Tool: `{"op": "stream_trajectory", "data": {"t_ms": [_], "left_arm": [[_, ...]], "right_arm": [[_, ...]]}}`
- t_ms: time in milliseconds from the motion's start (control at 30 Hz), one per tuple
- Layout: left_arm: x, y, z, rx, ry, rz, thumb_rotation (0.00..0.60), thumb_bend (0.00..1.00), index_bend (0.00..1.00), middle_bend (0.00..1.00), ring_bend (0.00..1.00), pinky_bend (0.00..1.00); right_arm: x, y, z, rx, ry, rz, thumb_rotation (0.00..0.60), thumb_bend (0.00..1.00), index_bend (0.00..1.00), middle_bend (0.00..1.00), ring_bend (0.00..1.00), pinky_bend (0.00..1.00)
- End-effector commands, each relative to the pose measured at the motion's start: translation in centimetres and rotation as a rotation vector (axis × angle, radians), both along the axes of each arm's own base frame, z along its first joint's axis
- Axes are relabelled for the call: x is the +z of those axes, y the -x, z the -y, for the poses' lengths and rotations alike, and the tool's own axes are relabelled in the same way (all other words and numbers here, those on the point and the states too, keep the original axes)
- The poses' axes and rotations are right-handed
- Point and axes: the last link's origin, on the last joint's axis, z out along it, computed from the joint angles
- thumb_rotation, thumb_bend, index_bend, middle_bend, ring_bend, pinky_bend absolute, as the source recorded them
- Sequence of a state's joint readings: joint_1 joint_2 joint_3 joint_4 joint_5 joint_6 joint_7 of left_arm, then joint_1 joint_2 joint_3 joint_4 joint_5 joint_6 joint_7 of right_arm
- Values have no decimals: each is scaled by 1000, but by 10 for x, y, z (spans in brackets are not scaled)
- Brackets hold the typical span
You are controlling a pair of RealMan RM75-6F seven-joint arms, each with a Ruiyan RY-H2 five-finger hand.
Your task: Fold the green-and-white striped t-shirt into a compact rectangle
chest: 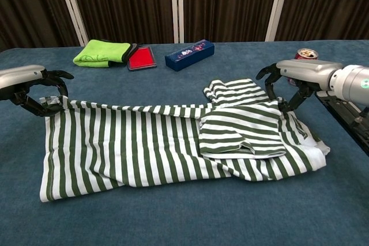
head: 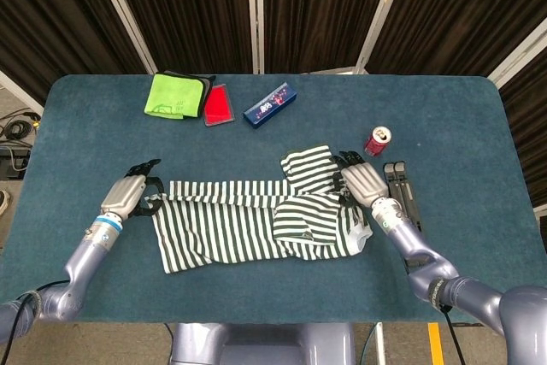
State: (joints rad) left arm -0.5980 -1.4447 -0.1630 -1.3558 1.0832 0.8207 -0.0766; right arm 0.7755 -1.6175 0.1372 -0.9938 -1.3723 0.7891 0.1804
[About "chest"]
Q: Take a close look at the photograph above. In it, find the black folding laptop stand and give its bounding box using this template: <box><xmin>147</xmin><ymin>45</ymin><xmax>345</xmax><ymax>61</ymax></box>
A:
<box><xmin>315</xmin><ymin>90</ymin><xmax>369</xmax><ymax>156</ymax></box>

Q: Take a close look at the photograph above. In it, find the red soda can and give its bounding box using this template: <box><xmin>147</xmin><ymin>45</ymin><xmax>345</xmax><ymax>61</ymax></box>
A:
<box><xmin>287</xmin><ymin>48</ymin><xmax>319</xmax><ymax>87</ymax></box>

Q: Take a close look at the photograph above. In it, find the green white striped T-shirt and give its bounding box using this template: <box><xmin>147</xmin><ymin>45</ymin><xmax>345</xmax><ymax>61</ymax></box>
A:
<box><xmin>39</xmin><ymin>78</ymin><xmax>332</xmax><ymax>203</ymax></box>

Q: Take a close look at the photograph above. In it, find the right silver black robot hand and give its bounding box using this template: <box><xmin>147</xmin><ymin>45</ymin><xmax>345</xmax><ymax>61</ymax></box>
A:
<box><xmin>255</xmin><ymin>59</ymin><xmax>344</xmax><ymax>113</ymax></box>

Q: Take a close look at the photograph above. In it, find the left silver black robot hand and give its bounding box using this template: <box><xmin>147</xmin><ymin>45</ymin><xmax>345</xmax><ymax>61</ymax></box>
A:
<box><xmin>0</xmin><ymin>65</ymin><xmax>75</xmax><ymax>118</ymax></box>

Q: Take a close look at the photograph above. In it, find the red ink pad case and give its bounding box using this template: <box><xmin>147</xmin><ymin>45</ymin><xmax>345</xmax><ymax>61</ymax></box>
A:
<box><xmin>126</xmin><ymin>43</ymin><xmax>158</xmax><ymax>71</ymax></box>

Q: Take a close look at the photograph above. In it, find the dark curtain screen panel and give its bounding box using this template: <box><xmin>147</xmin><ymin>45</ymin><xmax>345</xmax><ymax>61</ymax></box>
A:
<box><xmin>275</xmin><ymin>0</ymin><xmax>369</xmax><ymax>41</ymax></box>
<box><xmin>183</xmin><ymin>0</ymin><xmax>282</xmax><ymax>43</ymax></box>
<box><xmin>67</xmin><ymin>0</ymin><xmax>175</xmax><ymax>46</ymax></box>
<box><xmin>0</xmin><ymin>0</ymin><xmax>80</xmax><ymax>52</ymax></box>

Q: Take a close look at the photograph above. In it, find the lime green microfiber cloth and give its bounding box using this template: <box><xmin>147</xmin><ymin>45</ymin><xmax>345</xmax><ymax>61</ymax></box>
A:
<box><xmin>72</xmin><ymin>39</ymin><xmax>132</xmax><ymax>69</ymax></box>

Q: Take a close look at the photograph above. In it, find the dark blue rectangular box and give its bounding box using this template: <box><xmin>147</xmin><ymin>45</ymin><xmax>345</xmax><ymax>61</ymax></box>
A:
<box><xmin>164</xmin><ymin>38</ymin><xmax>216</xmax><ymax>73</ymax></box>

